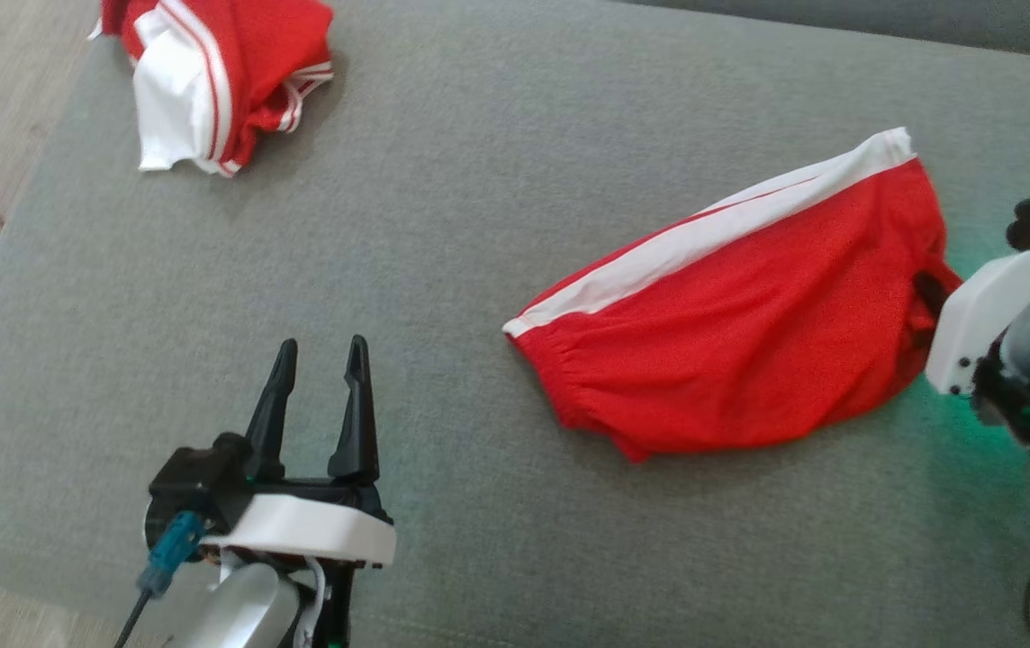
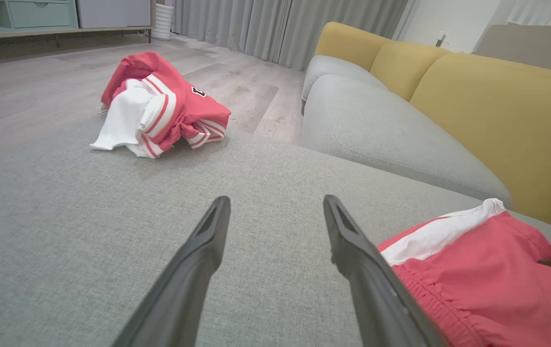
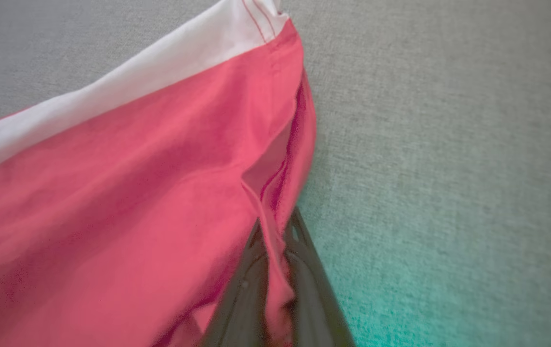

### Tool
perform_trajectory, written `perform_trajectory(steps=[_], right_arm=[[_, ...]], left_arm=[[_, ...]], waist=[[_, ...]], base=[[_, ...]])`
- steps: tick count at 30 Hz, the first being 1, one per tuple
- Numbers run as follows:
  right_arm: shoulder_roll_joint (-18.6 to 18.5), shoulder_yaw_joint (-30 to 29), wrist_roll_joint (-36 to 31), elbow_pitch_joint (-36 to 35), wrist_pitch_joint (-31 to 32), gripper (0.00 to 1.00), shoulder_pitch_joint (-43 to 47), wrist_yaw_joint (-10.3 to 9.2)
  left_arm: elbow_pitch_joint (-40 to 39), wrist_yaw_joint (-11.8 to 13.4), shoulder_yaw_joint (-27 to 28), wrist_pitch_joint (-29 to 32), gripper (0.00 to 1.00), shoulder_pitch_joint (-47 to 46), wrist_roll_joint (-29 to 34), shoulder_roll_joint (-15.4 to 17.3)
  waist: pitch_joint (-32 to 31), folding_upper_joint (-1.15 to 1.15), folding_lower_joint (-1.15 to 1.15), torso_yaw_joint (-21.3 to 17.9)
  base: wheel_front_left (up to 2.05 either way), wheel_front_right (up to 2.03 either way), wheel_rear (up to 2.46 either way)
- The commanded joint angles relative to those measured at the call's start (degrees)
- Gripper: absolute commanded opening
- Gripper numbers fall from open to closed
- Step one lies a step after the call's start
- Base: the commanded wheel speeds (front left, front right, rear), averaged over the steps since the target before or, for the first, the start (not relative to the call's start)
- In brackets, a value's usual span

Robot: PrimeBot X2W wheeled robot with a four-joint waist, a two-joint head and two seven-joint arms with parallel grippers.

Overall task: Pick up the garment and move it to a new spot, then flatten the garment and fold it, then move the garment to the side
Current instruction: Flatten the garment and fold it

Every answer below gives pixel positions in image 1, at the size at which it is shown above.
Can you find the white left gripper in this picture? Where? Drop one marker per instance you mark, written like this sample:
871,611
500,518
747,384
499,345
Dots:
317,531

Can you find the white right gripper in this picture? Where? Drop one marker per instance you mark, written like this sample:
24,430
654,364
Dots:
983,315

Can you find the red shorts white side stripe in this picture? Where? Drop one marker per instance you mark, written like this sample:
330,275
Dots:
749,342

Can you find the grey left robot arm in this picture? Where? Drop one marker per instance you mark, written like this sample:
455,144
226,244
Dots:
245,612

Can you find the red white basketball jersey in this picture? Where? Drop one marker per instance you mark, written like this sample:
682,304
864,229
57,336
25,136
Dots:
245,54

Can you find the dark left wrist camera box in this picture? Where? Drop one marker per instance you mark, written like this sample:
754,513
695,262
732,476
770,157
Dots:
195,481

